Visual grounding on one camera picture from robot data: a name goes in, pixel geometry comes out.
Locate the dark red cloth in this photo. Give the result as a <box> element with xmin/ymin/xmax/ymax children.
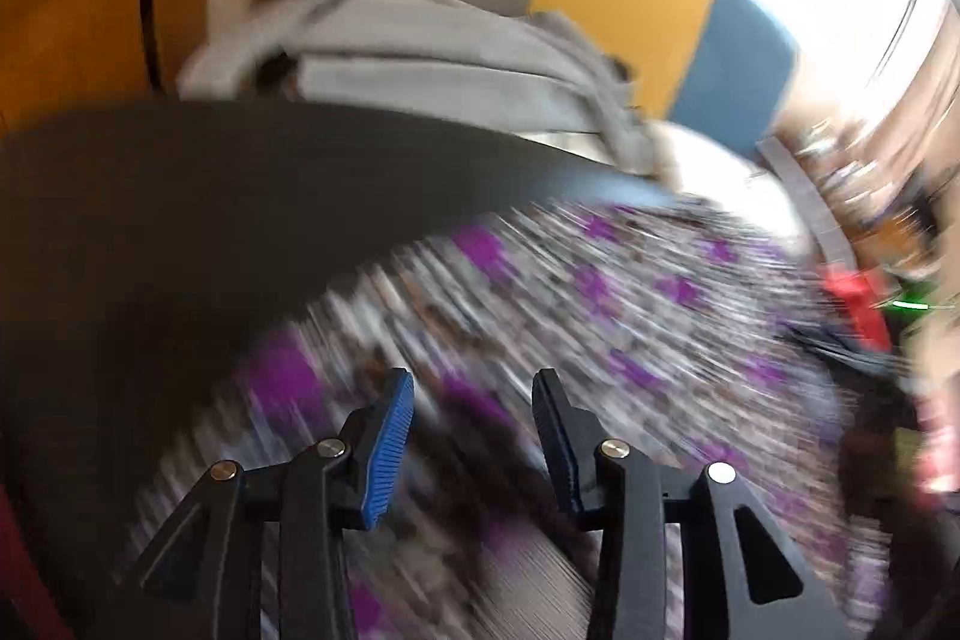
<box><xmin>0</xmin><ymin>482</ymin><xmax>68</xmax><ymax>640</ymax></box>

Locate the beige curtain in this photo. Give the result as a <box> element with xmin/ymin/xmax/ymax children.
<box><xmin>780</xmin><ymin>32</ymin><xmax>960</xmax><ymax>214</ymax></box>

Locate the grey garment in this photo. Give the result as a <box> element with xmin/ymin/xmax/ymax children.
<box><xmin>176</xmin><ymin>0</ymin><xmax>676</xmax><ymax>176</ymax></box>

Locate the leopard print purple flower garment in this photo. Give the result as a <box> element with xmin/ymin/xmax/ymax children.
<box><xmin>112</xmin><ymin>197</ymin><xmax>901</xmax><ymax>640</ymax></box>

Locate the cluttered wooden shelf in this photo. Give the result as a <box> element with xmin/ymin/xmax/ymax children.
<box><xmin>757</xmin><ymin>122</ymin><xmax>938</xmax><ymax>281</ymax></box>

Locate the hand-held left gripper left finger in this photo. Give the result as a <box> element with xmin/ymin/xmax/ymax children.
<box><xmin>116</xmin><ymin>368</ymin><xmax>416</xmax><ymax>640</ymax></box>

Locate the black leather bench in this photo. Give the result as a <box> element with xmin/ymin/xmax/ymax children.
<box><xmin>0</xmin><ymin>100</ymin><xmax>676</xmax><ymax>640</ymax></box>

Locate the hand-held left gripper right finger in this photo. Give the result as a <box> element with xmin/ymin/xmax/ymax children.
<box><xmin>531</xmin><ymin>368</ymin><xmax>852</xmax><ymax>640</ymax></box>

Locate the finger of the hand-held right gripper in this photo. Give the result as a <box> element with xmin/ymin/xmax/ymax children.
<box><xmin>780</xmin><ymin>321</ymin><xmax>908</xmax><ymax>384</ymax></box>

